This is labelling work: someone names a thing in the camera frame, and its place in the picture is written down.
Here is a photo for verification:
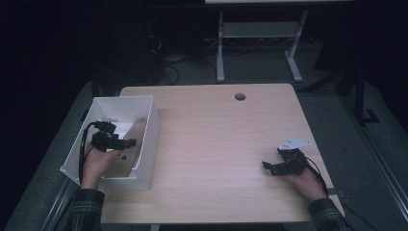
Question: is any person's right hand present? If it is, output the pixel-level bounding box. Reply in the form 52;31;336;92
283;167;329;203

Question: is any white plastic box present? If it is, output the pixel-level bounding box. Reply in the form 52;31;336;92
60;94;161;191

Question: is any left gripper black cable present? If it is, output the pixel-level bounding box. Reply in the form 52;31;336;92
78;120;99;186

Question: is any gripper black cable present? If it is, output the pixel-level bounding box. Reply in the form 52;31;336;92
302;156;374;225
78;120;99;186

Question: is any aluminium floor rail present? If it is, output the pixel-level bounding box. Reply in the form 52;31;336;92
39;177;76;231
340;95;408;215

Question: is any person's left hand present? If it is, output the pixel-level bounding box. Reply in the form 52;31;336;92
80;147;124;191

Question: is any tangle of floor cables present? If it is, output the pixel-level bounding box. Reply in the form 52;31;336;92
145;18;220;86

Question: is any white metal desk frame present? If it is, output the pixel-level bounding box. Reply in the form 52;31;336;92
204;0;354;84

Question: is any black metal stand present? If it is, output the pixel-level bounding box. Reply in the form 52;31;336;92
333;57;381;127

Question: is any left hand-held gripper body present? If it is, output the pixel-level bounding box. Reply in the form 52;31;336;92
90;115;120;153

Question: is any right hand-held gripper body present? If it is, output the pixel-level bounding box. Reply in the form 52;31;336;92
270;138;313;177

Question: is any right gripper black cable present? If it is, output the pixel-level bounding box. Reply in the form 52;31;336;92
302;156;374;225

